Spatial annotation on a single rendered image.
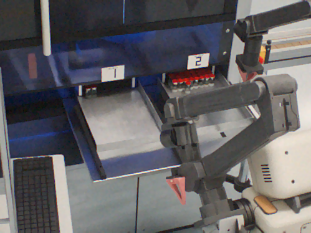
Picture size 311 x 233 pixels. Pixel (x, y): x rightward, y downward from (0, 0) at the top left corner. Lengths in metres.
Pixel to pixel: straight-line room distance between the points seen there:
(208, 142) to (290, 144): 0.79
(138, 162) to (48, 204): 0.34
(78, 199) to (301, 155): 1.38
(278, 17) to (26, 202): 1.01
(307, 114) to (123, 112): 1.84
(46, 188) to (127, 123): 0.40
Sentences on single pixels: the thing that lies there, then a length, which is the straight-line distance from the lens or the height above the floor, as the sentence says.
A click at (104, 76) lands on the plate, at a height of 1.01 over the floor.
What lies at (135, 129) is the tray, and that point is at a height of 0.88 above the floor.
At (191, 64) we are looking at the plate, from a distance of 2.60.
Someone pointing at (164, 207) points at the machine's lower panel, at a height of 0.24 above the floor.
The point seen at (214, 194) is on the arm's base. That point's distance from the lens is 1.73.
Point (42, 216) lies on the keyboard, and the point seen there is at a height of 0.83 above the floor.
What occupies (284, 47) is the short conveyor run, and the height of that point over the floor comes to 0.93.
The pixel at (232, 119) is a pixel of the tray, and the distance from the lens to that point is 2.56.
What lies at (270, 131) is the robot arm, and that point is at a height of 1.53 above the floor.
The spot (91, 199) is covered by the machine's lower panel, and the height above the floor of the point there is 0.39.
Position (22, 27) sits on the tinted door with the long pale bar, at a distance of 2.34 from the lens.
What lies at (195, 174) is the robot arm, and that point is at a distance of 1.71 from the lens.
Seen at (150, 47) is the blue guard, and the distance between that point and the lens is 2.50.
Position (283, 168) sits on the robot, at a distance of 1.68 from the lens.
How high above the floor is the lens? 2.44
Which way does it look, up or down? 38 degrees down
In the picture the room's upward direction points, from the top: 4 degrees clockwise
